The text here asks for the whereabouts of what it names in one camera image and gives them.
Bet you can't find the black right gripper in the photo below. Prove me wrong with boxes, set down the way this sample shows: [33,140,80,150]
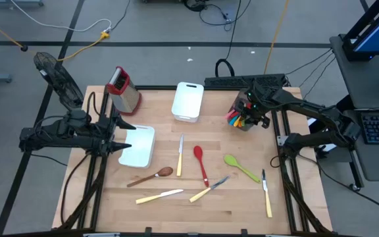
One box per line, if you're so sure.
[236,81,272,130]

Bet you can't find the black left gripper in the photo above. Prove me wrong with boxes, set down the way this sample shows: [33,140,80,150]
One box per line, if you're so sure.
[97,115,138,157]

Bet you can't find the light green silicone spoon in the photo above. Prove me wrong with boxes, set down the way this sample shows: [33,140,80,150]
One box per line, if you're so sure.
[223,154,262,184]

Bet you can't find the brown wooden spoon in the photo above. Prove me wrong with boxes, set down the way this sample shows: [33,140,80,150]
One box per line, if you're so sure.
[126,167,174,188]

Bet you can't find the red silicone spoon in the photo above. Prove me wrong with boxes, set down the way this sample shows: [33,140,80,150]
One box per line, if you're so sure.
[193,145,210,188]

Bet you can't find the cream-handled steel knife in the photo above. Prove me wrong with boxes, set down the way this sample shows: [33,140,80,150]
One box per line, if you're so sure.
[188,175,230,203]
[135,188,184,205]
[261,169,273,219]
[176,134,185,178]

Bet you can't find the white plastic bin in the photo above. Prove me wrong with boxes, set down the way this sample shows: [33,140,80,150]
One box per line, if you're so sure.
[118,124,156,169]
[170,81,205,124]

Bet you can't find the black floor fan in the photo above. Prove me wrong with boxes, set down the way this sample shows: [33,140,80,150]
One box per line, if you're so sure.
[33,51,85,115]

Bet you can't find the white flat box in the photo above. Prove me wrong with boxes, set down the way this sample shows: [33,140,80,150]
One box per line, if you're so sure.
[307,115,347,154]

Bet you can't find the grey desk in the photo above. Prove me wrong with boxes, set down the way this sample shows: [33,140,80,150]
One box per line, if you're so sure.
[329,32,379,192]

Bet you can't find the black monitor stand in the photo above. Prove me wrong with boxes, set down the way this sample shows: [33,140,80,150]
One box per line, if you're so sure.
[341,0,379,62]

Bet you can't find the steel box grater red handle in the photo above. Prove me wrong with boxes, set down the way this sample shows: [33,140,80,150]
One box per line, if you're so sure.
[105,66,142,117]

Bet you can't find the black aluminium table frame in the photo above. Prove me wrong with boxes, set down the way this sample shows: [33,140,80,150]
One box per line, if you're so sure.
[57,84,334,236]

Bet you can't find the thick black cable loop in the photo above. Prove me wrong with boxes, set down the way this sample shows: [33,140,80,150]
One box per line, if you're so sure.
[214,0,243,78]

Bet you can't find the thin black cable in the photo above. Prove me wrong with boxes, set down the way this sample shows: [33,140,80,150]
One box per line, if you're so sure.
[303,57,337,100]
[298,52,336,88]
[286,48,334,76]

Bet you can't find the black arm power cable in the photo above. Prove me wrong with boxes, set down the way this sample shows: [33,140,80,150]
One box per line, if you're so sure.
[59,151,91,228]

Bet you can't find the long yellow cable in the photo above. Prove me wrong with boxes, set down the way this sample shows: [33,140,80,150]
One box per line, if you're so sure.
[263,0,291,75]

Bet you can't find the yellow extension cable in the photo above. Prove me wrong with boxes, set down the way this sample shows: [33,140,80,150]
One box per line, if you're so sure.
[0,11,111,63]

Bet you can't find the white power cable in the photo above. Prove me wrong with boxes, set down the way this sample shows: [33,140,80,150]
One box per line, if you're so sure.
[9,0,113,33]

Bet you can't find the black cable tangle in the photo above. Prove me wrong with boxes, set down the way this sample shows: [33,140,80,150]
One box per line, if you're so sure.
[183,0,253,32]

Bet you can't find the black floor cable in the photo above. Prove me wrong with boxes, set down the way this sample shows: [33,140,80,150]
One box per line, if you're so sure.
[299,153,379,217]

